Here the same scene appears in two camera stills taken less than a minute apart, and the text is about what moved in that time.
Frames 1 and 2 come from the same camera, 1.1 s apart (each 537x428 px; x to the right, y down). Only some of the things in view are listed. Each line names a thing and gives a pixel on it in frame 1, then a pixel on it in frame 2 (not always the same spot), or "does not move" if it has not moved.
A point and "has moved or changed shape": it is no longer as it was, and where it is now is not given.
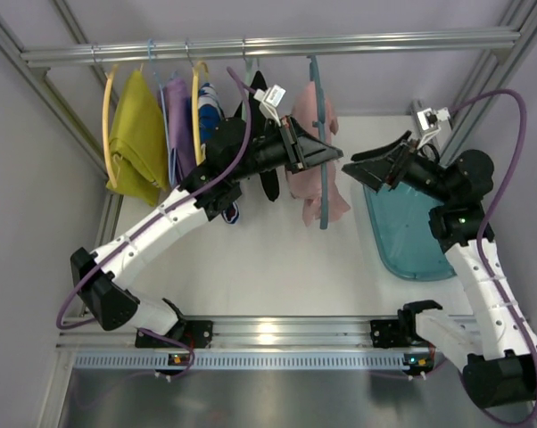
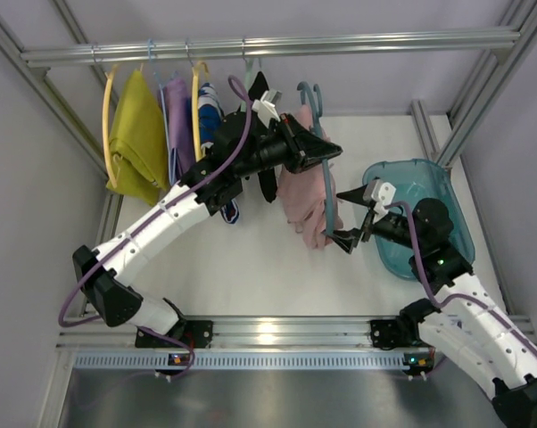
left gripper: x=291 y=143 does not move
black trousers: x=268 y=178 does not move
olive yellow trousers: x=137 y=140 does not move
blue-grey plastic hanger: x=319 y=124 has moved or changed shape
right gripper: x=398 y=166 → x=367 y=224
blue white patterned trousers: x=210 y=114 does not move
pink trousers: x=307 y=185 → x=309 y=199
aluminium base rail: x=236 y=333 does not move
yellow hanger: x=199 y=160 does not move
